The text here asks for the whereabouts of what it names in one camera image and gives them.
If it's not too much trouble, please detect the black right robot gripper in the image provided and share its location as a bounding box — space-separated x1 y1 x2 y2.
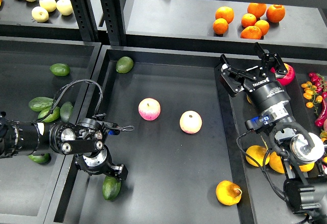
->
220 42 290 111

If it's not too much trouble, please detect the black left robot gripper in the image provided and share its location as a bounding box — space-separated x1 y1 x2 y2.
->
75 148 128 181

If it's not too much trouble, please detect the dark green avocado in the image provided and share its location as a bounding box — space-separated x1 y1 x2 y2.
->
102 176 121 201
60 102 74 122

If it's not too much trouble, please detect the yellow pear with brown stem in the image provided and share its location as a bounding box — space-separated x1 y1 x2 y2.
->
216 180 243 206

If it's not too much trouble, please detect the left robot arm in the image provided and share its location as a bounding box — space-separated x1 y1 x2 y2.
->
1 79 134 181

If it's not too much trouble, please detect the green avocado lower left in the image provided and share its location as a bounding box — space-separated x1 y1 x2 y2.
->
28 153 51 164

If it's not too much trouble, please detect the light green avocado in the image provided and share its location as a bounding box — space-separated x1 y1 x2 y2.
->
38 107 60 122

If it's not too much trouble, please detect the green avocado in centre tray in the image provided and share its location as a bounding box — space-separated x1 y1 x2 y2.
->
116 56 134 73

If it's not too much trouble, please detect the green avocado top left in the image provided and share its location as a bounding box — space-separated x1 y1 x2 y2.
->
50 63 71 77

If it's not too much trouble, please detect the large red apple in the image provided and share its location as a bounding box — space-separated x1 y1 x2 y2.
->
275 63 295 86

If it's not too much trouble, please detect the orange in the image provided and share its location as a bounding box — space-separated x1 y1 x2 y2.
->
266 5 286 23
241 13 257 28
247 3 267 19
213 18 228 35
215 6 234 24
240 26 262 39
254 20 270 36

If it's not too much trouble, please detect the black centre tray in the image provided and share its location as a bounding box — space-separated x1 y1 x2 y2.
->
53 46 256 223

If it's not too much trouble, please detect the black tray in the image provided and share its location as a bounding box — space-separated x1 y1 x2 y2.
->
53 46 256 223
1 37 101 223
214 55 327 224

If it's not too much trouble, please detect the black metal shelf rack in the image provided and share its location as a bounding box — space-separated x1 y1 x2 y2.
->
1 0 326 60

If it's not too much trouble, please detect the cherry tomato bunch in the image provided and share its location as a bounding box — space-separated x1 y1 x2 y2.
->
301 72 326 108

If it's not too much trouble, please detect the pink red apple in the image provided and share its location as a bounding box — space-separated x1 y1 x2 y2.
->
138 97 161 121

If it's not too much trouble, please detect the pale pink apple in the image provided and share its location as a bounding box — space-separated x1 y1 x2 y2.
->
179 110 202 134

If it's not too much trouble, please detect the red chili pepper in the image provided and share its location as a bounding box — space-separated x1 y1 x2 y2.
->
315 98 326 127

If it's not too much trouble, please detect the black left tray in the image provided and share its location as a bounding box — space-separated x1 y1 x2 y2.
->
1 37 101 223

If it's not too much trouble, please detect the black right tray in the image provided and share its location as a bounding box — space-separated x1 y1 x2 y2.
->
214 55 327 224

